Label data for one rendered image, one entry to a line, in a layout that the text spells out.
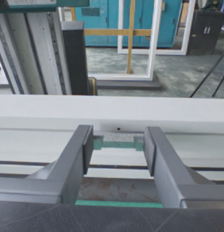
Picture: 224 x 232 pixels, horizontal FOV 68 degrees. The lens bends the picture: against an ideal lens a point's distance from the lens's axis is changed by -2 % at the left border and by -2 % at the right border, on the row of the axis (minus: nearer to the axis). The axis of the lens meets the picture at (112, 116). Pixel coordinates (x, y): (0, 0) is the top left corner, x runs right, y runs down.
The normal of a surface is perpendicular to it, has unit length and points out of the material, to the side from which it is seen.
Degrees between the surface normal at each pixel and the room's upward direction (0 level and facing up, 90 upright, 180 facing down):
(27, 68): 90
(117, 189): 0
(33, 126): 90
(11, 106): 0
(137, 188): 0
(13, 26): 90
